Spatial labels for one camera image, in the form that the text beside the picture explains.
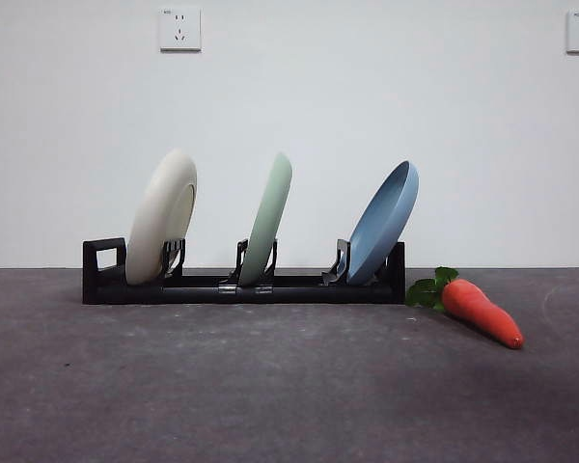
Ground green plate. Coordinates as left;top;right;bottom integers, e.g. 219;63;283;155
237;151;293;286

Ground orange carrot with green leaves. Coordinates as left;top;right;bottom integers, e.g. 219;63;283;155
404;266;526;350

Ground black plate rack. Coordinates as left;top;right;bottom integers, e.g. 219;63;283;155
81;235;406;306

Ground blue plate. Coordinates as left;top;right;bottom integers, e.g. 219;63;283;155
345;160;421;285

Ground cream white plate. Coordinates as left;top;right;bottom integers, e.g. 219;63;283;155
124;148;198;286

